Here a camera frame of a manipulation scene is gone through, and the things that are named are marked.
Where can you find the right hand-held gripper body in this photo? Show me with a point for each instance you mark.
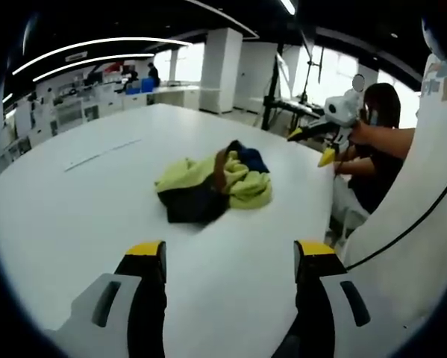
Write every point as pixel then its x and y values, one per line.
pixel 342 110

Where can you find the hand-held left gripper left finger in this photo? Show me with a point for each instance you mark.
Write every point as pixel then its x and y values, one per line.
pixel 96 320

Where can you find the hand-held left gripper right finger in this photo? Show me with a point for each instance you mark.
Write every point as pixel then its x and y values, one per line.
pixel 320 298

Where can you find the yellow-green and dark garment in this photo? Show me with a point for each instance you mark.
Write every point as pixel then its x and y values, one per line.
pixel 245 186

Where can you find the person's right hand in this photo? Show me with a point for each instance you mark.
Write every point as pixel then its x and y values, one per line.
pixel 361 136

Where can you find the black tripod stand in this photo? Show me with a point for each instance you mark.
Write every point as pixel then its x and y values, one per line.
pixel 273 93

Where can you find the person's white printed shirt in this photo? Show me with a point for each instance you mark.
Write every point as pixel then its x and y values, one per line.
pixel 413 186

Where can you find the white square pillar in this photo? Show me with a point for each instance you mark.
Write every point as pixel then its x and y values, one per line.
pixel 219 71

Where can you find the white counter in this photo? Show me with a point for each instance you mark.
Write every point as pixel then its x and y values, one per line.
pixel 174 95

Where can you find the blue plastic bin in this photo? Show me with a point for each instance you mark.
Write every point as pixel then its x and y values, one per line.
pixel 147 84

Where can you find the white storage cabinets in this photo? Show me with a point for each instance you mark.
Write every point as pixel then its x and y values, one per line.
pixel 70 112

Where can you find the curved ceiling light strip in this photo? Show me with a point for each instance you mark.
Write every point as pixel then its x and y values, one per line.
pixel 92 59
pixel 96 43

